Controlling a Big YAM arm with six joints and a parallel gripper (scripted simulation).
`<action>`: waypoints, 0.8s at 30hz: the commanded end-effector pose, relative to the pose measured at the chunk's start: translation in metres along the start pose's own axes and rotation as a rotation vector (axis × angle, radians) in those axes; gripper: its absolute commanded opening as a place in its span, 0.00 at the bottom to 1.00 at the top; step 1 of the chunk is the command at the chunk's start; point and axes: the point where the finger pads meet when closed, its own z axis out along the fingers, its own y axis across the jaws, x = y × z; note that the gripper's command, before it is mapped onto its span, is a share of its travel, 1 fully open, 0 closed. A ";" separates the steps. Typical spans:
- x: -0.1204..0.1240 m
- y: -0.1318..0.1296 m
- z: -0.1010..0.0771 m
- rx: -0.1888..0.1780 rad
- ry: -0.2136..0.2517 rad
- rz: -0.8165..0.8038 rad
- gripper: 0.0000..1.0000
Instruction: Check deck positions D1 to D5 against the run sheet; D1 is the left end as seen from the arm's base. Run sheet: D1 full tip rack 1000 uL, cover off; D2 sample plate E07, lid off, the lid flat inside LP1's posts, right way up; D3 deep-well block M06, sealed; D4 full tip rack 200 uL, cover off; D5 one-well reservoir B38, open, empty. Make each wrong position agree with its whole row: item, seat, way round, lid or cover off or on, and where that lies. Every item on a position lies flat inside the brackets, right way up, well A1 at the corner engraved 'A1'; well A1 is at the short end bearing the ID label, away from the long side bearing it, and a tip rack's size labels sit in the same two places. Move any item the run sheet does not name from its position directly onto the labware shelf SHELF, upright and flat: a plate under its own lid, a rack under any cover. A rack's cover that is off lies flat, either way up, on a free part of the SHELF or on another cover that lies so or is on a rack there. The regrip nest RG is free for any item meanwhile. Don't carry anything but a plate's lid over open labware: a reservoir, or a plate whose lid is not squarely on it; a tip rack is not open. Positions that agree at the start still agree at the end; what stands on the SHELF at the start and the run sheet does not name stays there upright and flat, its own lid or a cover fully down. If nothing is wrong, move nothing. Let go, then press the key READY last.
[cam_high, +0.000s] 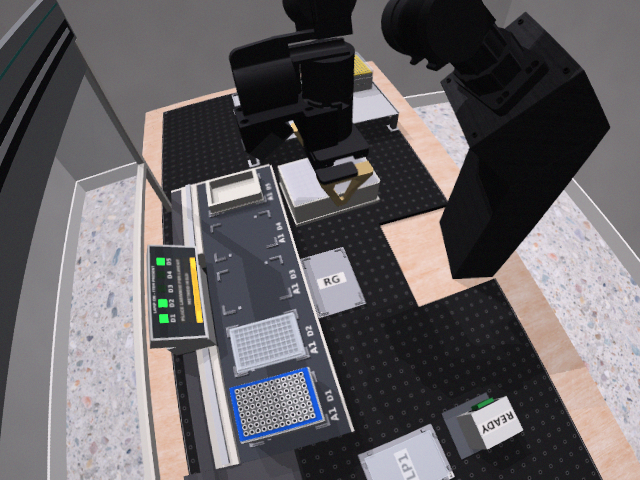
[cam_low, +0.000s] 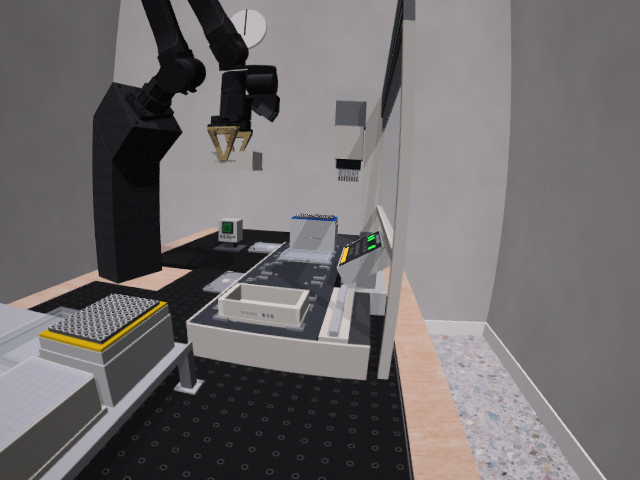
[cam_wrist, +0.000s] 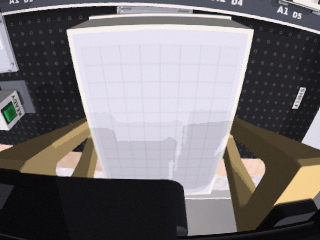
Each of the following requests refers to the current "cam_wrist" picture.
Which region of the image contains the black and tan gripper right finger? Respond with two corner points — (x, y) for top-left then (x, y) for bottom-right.
(223, 116), (320, 232)

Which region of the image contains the grey flat plate with label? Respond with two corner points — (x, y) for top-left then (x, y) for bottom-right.
(117, 6), (193, 14)

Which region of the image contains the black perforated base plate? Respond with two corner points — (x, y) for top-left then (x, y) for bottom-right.
(0, 6), (320, 146)

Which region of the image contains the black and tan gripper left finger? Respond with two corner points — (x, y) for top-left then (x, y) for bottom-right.
(0, 117), (98, 178)

